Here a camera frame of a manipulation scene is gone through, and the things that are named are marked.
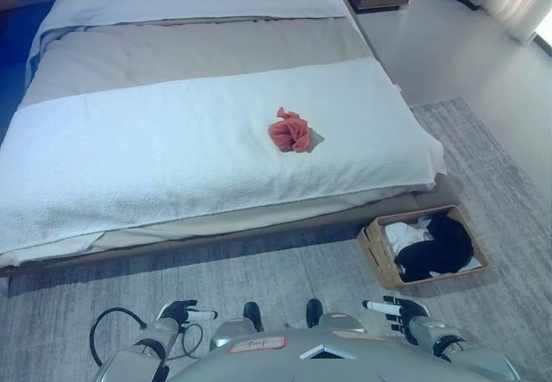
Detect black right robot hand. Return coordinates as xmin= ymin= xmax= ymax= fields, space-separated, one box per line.
xmin=361 ymin=295 xmax=431 ymax=335

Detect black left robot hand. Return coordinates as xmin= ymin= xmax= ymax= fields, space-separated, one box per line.
xmin=155 ymin=298 xmax=219 ymax=324

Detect orange cloth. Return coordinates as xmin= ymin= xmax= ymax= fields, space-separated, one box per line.
xmin=267 ymin=106 xmax=315 ymax=154

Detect woven wooden laundry basket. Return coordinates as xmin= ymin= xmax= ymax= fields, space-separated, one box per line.
xmin=356 ymin=204 xmax=491 ymax=291

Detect white towel-covered bed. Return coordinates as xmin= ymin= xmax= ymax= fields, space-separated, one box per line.
xmin=0 ymin=56 xmax=448 ymax=266

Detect silver left robot leg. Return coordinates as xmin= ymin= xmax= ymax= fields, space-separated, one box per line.
xmin=208 ymin=301 xmax=265 ymax=354

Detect silver robot leg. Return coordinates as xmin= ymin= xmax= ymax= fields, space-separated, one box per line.
xmin=304 ymin=297 xmax=368 ymax=338
xmin=208 ymin=301 xmax=265 ymax=354

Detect silver right robot leg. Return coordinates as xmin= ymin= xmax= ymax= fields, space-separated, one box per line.
xmin=304 ymin=297 xmax=368 ymax=338

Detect white garment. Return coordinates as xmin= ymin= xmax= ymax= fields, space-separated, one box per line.
xmin=384 ymin=215 xmax=483 ymax=278

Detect black garment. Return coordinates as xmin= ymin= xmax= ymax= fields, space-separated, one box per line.
xmin=393 ymin=211 xmax=475 ymax=283

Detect silver robot torso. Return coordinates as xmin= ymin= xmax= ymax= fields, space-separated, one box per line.
xmin=166 ymin=329 xmax=417 ymax=382

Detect grey striped rug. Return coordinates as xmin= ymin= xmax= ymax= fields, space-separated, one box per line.
xmin=0 ymin=96 xmax=552 ymax=382

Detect grey duvet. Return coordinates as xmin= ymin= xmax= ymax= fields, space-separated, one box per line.
xmin=18 ymin=14 xmax=384 ymax=110

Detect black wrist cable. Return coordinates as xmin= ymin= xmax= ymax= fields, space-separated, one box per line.
xmin=89 ymin=306 xmax=204 ymax=368

